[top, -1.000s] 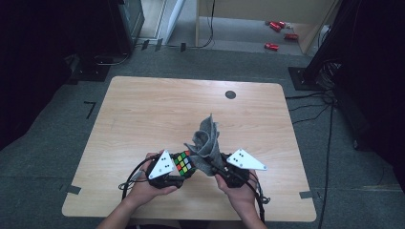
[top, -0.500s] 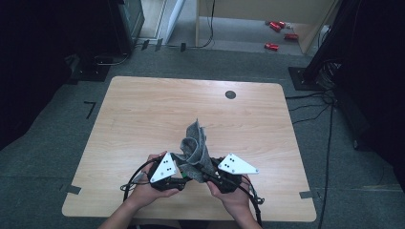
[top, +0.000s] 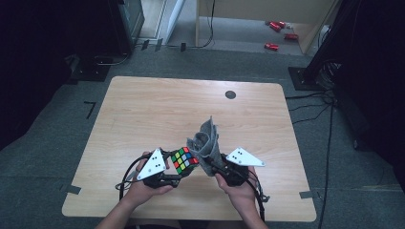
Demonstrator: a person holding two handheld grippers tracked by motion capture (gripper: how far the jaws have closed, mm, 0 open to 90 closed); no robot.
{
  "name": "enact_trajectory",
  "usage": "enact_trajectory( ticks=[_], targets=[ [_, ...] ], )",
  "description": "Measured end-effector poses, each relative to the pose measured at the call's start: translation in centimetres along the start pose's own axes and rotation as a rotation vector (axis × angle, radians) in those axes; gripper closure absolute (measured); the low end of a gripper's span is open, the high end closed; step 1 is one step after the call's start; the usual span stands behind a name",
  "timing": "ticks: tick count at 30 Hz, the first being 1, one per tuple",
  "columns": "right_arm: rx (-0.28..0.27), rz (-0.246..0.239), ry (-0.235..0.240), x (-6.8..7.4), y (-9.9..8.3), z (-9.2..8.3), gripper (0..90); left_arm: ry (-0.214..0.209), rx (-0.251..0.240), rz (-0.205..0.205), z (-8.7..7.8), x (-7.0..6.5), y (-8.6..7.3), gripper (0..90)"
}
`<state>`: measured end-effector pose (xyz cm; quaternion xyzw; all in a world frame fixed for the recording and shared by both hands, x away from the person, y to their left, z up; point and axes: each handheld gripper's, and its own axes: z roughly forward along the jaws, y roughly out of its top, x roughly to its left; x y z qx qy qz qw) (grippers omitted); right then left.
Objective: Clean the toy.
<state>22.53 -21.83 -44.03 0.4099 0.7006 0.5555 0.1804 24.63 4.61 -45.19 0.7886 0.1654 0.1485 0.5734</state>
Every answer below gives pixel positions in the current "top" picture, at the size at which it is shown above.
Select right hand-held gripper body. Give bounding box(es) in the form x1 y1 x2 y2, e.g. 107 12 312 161
209 146 266 188

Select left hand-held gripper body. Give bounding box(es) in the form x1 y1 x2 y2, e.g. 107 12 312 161
137 148 175 190

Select multicoloured puzzle cube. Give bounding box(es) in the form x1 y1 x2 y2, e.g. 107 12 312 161
170 146 201 177

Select grey cloth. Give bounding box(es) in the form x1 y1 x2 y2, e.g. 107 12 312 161
185 115 227 177

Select person's right hand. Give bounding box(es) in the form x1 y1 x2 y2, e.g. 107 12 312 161
214 167 260 221

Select person's left hand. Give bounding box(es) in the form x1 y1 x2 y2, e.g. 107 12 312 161
121 151 176 212

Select black angled floor tape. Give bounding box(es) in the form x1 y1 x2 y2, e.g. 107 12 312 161
83 100 97 120

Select black flat stand base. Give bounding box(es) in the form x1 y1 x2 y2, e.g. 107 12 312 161
66 52 112 86

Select black square stand base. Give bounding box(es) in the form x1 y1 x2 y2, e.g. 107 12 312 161
288 66 324 92

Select black cabinet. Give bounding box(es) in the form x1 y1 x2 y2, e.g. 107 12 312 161
104 0 146 57

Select white board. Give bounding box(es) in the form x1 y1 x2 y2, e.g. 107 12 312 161
164 0 187 45

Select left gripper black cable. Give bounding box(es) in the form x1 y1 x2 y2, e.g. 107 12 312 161
115 155 145 202

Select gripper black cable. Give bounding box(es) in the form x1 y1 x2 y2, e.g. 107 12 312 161
246 167 271 222
115 155 145 202

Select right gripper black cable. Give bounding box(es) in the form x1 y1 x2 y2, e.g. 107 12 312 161
246 167 271 222

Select long black floor cable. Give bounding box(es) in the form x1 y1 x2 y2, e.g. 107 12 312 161
317 103 336 229

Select black floor cables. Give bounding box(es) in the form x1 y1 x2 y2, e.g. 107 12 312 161
285 89 337 126

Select hanging black cable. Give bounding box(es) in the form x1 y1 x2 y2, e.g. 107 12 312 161
190 0 217 50

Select tangled cable bundle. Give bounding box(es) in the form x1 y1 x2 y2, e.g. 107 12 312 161
317 59 343 91

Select wooden furniture frame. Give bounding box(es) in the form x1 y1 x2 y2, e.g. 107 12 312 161
194 0 341 55

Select black slanted stand post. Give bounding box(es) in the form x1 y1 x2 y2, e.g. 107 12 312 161
302 0 366 84

